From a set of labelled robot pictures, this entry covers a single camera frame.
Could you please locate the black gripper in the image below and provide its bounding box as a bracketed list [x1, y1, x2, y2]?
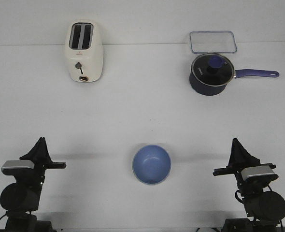
[213, 138, 276, 191]
[19, 137, 66, 191]

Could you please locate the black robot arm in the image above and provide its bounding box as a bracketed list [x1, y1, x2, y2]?
[0, 137, 66, 232]
[213, 138, 285, 232]

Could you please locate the dark blue saucepan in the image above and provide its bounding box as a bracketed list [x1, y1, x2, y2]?
[189, 68, 279, 96]

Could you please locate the blue bowl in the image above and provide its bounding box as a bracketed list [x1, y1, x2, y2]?
[132, 145, 171, 185]

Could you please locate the glass pot lid blue knob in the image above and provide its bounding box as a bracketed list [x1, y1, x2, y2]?
[191, 53, 235, 87]

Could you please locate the white two-slot toaster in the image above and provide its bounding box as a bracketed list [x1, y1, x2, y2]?
[64, 19, 104, 83]

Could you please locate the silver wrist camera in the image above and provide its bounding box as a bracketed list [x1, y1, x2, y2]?
[1, 160, 34, 173]
[241, 165, 278, 182]

